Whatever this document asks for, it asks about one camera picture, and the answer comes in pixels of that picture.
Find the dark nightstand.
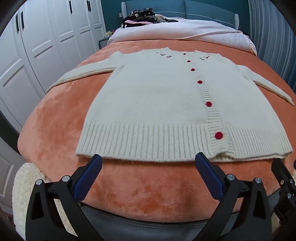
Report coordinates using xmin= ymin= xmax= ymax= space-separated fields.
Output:
xmin=98 ymin=37 xmax=111 ymax=50

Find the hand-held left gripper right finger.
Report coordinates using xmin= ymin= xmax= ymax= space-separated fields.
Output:
xmin=195 ymin=152 xmax=274 ymax=241

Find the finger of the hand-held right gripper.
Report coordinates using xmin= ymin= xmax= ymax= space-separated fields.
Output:
xmin=271 ymin=159 xmax=295 ymax=187
xmin=274 ymin=185 xmax=296 ymax=226

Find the teal padded headboard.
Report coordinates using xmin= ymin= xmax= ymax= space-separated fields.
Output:
xmin=121 ymin=0 xmax=250 ymax=29

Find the white fluffy rug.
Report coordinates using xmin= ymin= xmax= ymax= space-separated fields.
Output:
xmin=13 ymin=162 xmax=79 ymax=237

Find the orange plush blanket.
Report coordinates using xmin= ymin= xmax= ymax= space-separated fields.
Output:
xmin=17 ymin=38 xmax=294 ymax=223

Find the grey-blue curtain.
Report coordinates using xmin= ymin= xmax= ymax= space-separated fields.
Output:
xmin=248 ymin=0 xmax=296 ymax=91

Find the white panelled door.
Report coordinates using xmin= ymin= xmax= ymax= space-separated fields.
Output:
xmin=0 ymin=139 xmax=26 ymax=216

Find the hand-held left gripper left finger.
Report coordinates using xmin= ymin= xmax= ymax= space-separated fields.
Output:
xmin=25 ymin=153 xmax=104 ymax=241

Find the pile of dark clothes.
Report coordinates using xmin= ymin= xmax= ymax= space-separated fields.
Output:
xmin=121 ymin=8 xmax=178 ymax=29

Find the white cardigan with red buttons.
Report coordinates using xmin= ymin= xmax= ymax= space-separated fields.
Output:
xmin=47 ymin=47 xmax=295 ymax=163

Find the pale pink duvet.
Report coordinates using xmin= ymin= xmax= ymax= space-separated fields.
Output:
xmin=107 ymin=17 xmax=258 ymax=56

